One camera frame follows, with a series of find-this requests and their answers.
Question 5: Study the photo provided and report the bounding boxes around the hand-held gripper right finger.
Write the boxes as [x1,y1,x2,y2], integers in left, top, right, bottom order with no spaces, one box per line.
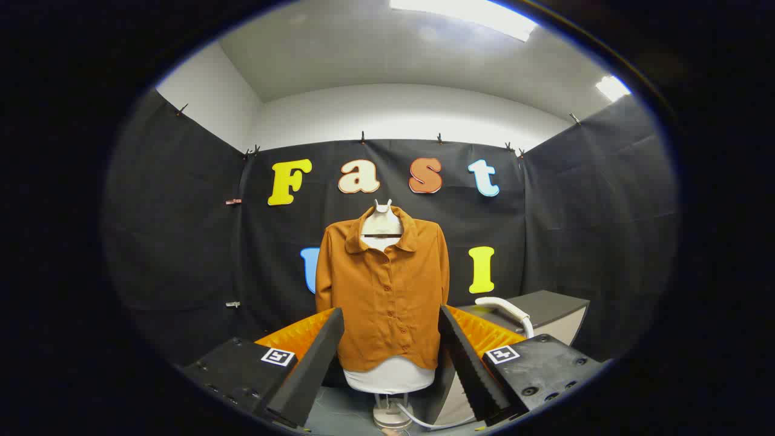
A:
[437,305,606,426]

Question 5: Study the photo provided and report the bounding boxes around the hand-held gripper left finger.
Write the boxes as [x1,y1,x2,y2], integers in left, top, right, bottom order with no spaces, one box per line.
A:
[182,307,345,429]

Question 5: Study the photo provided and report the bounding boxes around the white garment steamer head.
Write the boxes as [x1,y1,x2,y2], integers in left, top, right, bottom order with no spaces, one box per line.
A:
[475,296,535,339]

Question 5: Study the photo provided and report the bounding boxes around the white garment steamer hose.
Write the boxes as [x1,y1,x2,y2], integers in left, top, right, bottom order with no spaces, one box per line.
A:
[397,401,479,431]

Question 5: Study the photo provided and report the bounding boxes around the orange button shirt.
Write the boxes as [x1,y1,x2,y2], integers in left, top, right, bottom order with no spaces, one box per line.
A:
[315,206,450,372]

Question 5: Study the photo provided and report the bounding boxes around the white garment form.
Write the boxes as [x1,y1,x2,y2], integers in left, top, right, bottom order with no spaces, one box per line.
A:
[342,199,435,432]

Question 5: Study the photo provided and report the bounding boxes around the grey top cabinet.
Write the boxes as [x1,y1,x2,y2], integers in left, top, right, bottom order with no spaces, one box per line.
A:
[437,289,591,424]

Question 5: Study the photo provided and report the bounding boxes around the black backdrop cloth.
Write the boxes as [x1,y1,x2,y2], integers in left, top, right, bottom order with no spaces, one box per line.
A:
[102,88,679,370]

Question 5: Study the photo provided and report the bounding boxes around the small ceiling light panel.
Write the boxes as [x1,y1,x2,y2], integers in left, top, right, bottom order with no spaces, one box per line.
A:
[595,75,632,102]

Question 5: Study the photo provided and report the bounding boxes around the large ceiling light panel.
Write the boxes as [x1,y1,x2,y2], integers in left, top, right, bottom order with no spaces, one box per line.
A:
[389,0,538,42]

